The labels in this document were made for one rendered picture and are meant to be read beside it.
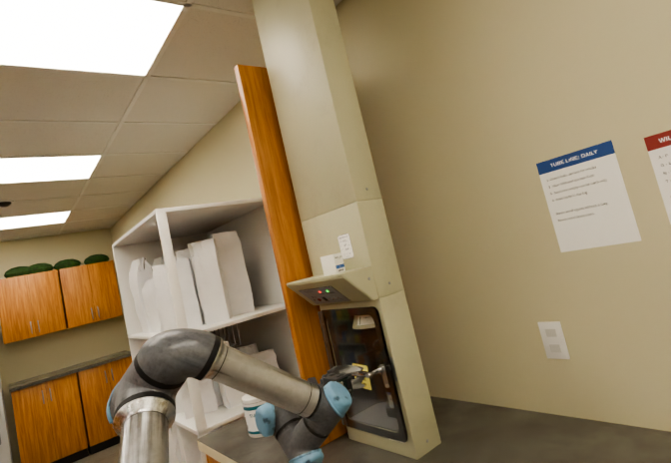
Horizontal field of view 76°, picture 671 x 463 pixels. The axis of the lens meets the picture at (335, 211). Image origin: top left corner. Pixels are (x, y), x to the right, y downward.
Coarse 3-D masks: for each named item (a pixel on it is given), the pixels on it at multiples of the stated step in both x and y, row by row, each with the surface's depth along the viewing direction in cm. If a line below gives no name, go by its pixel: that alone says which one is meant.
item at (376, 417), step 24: (336, 312) 144; (360, 312) 134; (336, 336) 146; (360, 336) 135; (336, 360) 147; (360, 360) 137; (384, 360) 128; (384, 384) 129; (360, 408) 140; (384, 408) 130; (384, 432) 132
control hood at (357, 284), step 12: (312, 276) 153; (324, 276) 131; (336, 276) 125; (348, 276) 124; (360, 276) 127; (372, 276) 129; (300, 288) 144; (336, 288) 132; (348, 288) 128; (360, 288) 126; (372, 288) 128; (360, 300) 131
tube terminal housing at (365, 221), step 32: (320, 224) 148; (352, 224) 135; (384, 224) 137; (320, 256) 150; (384, 256) 134; (384, 288) 131; (384, 320) 128; (416, 352) 133; (416, 384) 130; (416, 416) 128; (384, 448) 135; (416, 448) 125
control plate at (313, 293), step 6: (312, 288) 140; (318, 288) 137; (324, 288) 135; (330, 288) 133; (306, 294) 146; (312, 294) 144; (318, 294) 142; (324, 294) 139; (330, 294) 137; (336, 294) 135; (312, 300) 148; (318, 300) 146; (324, 300) 144; (330, 300) 142; (336, 300) 139; (342, 300) 137; (348, 300) 135
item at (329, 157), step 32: (256, 0) 163; (288, 0) 147; (320, 0) 142; (288, 32) 149; (320, 32) 139; (288, 64) 152; (320, 64) 138; (288, 96) 154; (320, 96) 140; (352, 96) 141; (288, 128) 156; (320, 128) 142; (352, 128) 138; (288, 160) 159; (320, 160) 144; (352, 160) 135; (320, 192) 146; (352, 192) 133
